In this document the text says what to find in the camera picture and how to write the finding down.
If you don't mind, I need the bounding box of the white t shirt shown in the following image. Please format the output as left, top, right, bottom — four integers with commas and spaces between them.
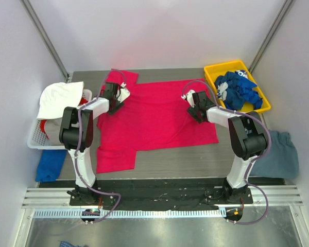
37, 81, 84, 120

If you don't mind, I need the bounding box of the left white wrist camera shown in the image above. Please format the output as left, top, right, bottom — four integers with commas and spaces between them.
116, 82, 130, 102

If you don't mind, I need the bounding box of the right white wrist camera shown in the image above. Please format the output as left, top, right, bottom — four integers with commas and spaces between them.
181, 90, 195, 108

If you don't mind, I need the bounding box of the grey t shirt in basket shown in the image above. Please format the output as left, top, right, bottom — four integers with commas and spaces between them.
44, 118, 62, 146

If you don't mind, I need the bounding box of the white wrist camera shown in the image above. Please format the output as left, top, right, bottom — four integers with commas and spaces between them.
116, 82, 130, 102
181, 90, 195, 108

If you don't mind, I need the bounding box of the white plastic basket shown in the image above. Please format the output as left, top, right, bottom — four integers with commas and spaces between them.
27, 88, 92, 150

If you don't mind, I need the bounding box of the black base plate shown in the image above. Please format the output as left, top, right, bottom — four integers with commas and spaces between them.
67, 178, 253, 211

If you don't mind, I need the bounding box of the white slotted cable duct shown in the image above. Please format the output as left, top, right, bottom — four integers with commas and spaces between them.
33, 208, 226, 219

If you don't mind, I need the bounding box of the blue t shirt in tray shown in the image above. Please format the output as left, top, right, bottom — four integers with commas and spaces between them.
214, 70, 263, 111

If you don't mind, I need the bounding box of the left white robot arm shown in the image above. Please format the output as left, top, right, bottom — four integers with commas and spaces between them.
59, 82, 130, 206

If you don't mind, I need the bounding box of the yellow plastic tray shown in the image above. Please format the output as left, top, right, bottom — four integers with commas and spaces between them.
203, 60, 271, 114

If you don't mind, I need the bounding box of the grey-blue t shirt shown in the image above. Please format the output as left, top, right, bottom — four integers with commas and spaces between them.
250, 130, 299, 179

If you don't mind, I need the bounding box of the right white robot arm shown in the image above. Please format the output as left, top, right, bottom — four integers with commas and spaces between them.
181, 90, 270, 203

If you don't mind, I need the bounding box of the pink t shirt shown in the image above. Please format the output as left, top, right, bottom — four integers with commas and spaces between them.
96, 71, 218, 173

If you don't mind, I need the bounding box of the blue cloth at left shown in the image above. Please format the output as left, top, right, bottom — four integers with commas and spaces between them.
35, 149, 67, 183

